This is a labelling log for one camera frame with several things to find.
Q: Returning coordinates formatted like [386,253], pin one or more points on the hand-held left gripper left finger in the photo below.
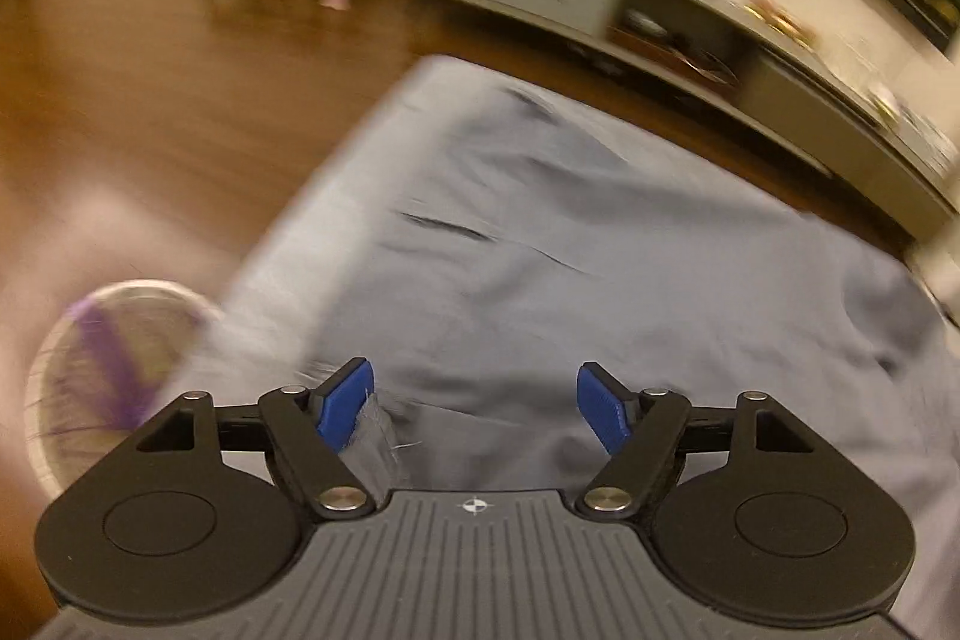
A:
[343,404]

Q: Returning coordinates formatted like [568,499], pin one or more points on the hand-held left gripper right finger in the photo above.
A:
[607,407]

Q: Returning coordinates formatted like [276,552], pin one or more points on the grey pants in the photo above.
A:
[562,250]

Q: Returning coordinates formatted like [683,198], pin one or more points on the purple bin bag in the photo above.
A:
[112,362]

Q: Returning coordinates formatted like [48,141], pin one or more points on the woven wastebasket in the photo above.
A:
[60,400]

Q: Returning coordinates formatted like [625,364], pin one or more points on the long low sideboard cabinet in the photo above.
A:
[675,33]

